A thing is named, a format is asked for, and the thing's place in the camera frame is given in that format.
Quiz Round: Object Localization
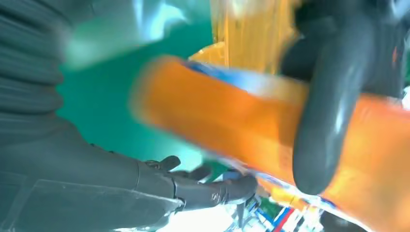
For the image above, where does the yellow tape patch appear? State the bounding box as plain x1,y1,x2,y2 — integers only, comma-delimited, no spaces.
189,0,302,75

